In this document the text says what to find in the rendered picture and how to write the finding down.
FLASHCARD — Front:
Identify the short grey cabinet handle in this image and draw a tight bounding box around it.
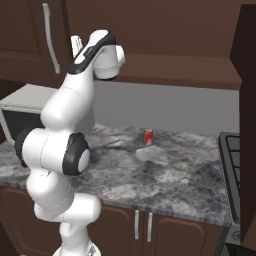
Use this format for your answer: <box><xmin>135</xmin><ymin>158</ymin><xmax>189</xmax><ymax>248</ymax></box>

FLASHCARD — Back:
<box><xmin>146</xmin><ymin>212</ymin><xmax>154</xmax><ymax>243</ymax></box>
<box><xmin>134</xmin><ymin>209</ymin><xmax>140</xmax><ymax>241</ymax></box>

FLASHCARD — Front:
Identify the brown upper cabinet door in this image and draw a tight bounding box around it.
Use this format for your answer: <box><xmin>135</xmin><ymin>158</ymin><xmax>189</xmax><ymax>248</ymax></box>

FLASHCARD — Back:
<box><xmin>0</xmin><ymin>0</ymin><xmax>72</xmax><ymax>89</ymax></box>

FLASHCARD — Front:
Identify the wide brown upper cabinet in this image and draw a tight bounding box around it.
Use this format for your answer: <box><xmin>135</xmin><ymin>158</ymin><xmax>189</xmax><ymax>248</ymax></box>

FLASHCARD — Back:
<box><xmin>64</xmin><ymin>0</ymin><xmax>248</xmax><ymax>91</ymax></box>

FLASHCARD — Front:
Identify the brown lower cabinet door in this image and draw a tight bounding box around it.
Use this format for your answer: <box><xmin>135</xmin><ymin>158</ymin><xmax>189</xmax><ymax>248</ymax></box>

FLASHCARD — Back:
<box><xmin>0</xmin><ymin>185</ymin><xmax>65</xmax><ymax>256</ymax></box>
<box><xmin>142</xmin><ymin>211</ymin><xmax>225</xmax><ymax>256</ymax></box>
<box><xmin>87</xmin><ymin>203</ymin><xmax>145</xmax><ymax>256</ymax></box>

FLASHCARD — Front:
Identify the black hob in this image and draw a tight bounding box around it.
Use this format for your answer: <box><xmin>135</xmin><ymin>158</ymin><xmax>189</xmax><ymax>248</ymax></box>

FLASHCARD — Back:
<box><xmin>217</xmin><ymin>131</ymin><xmax>241</xmax><ymax>256</ymax></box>

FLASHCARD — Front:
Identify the long grey cabinet handle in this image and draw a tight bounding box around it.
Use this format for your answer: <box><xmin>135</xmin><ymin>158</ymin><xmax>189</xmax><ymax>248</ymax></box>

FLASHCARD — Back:
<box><xmin>41</xmin><ymin>2</ymin><xmax>62</xmax><ymax>75</ymax></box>

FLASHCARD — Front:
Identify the white microwave oven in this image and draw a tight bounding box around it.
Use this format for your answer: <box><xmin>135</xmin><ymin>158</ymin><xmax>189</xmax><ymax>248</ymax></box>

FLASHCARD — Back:
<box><xmin>0</xmin><ymin>83</ymin><xmax>62</xmax><ymax>145</ymax></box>

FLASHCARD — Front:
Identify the brown cabinet door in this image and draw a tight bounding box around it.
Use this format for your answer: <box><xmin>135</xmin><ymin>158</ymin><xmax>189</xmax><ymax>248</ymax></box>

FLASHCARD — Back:
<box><xmin>87</xmin><ymin>203</ymin><xmax>145</xmax><ymax>256</ymax></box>
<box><xmin>0</xmin><ymin>0</ymin><xmax>72</xmax><ymax>89</ymax></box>
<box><xmin>0</xmin><ymin>185</ymin><xmax>65</xmax><ymax>256</ymax></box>
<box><xmin>142</xmin><ymin>211</ymin><xmax>225</xmax><ymax>256</ymax></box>

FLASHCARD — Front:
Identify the tall dark brown side panel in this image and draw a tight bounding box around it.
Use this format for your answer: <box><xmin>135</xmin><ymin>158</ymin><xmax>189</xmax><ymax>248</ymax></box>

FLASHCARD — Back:
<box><xmin>229</xmin><ymin>3</ymin><xmax>256</xmax><ymax>252</ymax></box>

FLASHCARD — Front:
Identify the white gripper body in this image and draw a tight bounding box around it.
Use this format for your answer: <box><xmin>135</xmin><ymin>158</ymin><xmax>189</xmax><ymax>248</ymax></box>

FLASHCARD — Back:
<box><xmin>70</xmin><ymin>34</ymin><xmax>85</xmax><ymax>59</ymax></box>

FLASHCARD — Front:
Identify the red soda can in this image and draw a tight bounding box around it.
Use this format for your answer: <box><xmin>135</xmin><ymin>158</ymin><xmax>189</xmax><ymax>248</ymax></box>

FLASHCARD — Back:
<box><xmin>143</xmin><ymin>128</ymin><xmax>155</xmax><ymax>147</ymax></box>

